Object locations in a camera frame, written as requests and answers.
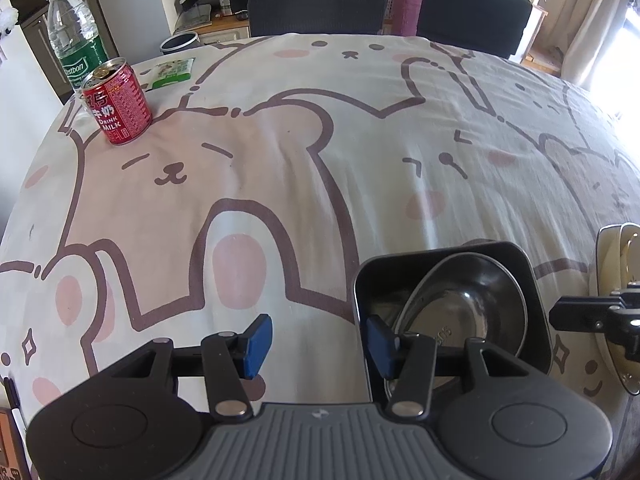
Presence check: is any grey kitchen cabinet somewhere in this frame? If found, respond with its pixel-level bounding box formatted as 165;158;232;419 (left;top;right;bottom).
17;0;118;106

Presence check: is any red drink can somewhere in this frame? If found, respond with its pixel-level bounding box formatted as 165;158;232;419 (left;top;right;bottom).
81;57;153;147

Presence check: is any blue grey trash bin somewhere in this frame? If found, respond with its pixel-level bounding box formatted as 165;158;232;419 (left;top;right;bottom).
160;31;199;57

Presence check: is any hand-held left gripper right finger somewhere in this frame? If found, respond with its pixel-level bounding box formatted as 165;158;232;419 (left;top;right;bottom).
365;315;532;421

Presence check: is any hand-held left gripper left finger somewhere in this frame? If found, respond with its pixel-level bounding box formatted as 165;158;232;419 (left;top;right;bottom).
106;313;275;422

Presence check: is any bear print tablecloth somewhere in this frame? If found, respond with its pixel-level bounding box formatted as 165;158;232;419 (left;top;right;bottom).
0;32;640;480

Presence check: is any oval metal dish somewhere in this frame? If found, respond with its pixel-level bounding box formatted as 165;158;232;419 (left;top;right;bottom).
384;252;530;396

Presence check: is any green snack packet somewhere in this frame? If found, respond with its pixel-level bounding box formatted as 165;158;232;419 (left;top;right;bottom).
150;56;196;91

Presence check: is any wooden side desk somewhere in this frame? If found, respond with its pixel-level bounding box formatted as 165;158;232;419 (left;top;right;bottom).
175;2;251;48

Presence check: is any purple cloth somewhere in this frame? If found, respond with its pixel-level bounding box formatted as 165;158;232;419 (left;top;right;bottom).
390;0;428;38

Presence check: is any white refrigerator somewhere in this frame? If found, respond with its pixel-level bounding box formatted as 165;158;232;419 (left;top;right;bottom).
0;0;66;126

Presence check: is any white floral bowl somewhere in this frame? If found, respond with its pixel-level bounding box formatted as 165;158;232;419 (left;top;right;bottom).
619;225;640;281

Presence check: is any cream ceramic dish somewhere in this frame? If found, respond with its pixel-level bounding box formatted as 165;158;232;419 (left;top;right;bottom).
589;222;640;397

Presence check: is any square metal tray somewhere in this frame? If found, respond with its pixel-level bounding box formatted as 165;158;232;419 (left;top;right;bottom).
353;240;555;406

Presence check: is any clear plastic water bottle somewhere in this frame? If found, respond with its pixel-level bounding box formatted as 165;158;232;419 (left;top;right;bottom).
44;0;111;98

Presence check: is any pale curtain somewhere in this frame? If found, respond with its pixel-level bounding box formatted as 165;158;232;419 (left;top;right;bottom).
562;0;631;88

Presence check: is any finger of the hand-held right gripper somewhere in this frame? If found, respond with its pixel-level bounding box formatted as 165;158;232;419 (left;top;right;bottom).
549;286;640;347

